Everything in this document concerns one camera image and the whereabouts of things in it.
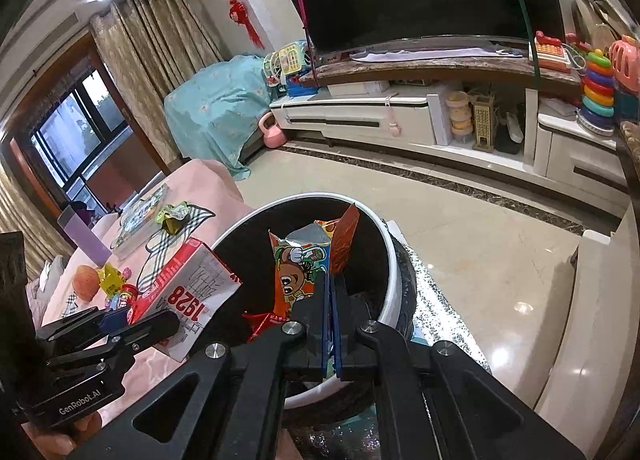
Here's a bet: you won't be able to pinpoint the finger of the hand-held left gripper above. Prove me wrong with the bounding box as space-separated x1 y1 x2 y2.
36 307 132 356
47 311 181 372

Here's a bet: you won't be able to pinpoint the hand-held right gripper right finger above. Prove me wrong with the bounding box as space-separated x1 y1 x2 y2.
332 275 586 460

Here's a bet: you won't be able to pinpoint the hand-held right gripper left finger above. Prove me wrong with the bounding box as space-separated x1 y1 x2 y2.
65 275 333 460

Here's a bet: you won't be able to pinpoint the red and white carton box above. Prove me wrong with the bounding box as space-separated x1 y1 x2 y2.
129 238 243 361

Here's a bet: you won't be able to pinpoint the red wrapper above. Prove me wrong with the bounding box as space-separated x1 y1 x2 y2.
244 311 282 343

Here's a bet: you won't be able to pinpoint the orange cartoon snack wrapper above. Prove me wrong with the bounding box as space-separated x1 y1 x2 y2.
269 220 333 321

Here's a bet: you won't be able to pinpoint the white bin with black bag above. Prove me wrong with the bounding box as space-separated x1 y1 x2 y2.
207 192 418 408

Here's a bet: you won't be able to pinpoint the dark red snack packet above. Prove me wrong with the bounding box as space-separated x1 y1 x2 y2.
330 203 361 275

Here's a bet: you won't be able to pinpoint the person's left hand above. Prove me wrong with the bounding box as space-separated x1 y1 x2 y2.
22 412 103 460

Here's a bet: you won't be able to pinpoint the yellow plastic wrapper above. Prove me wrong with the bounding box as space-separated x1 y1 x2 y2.
97 264 126 297

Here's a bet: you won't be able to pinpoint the orange red apple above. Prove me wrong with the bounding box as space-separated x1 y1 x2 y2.
72 265 101 302

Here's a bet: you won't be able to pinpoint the purple water bottle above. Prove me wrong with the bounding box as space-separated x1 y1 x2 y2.
57 205 113 266

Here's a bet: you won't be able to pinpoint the green picture book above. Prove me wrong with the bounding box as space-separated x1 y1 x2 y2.
111 184 171 258

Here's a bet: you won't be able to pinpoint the silver foil mat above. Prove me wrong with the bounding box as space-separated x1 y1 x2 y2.
400 250 493 376

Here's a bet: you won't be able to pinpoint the green snack wrapper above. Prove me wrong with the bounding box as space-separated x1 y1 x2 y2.
152 202 193 233

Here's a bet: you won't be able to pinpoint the beige patterned curtain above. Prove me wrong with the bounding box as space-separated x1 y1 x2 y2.
0 160 76 281
90 0 226 166

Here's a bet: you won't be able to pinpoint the wooden framed balcony door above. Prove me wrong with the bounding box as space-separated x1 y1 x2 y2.
10 65 166 221

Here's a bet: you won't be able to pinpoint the pink kettlebell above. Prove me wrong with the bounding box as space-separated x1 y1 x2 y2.
259 112 288 148

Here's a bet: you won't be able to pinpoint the teal cloth covered furniture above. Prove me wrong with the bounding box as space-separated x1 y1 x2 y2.
165 55 281 181

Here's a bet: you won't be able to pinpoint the wooden lattice holder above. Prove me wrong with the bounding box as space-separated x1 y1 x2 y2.
472 95 496 151

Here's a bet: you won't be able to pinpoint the yellow stacked containers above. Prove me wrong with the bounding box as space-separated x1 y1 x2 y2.
445 90 473 146

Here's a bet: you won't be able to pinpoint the colourful toy basket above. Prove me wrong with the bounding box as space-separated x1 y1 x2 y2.
264 40 318 96

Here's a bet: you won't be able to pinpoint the white television cabinet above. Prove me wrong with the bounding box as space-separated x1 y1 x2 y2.
270 57 631 211

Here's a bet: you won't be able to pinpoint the marble top side cabinet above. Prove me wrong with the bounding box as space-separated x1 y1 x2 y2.
617 120 640 201

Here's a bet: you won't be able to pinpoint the white cloth under television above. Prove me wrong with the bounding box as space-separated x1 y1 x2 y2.
350 37 531 63

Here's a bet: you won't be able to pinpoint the red toy telephone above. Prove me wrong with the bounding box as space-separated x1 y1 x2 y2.
530 30 573 73

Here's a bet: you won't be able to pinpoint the pink plastic toy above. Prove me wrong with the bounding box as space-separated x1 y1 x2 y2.
607 36 640 91

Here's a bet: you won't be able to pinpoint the beige bag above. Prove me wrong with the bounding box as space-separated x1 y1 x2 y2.
571 0 638 48

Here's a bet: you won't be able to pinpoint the rainbow stacking ring toy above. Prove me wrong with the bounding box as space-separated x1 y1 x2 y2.
577 51 617 133

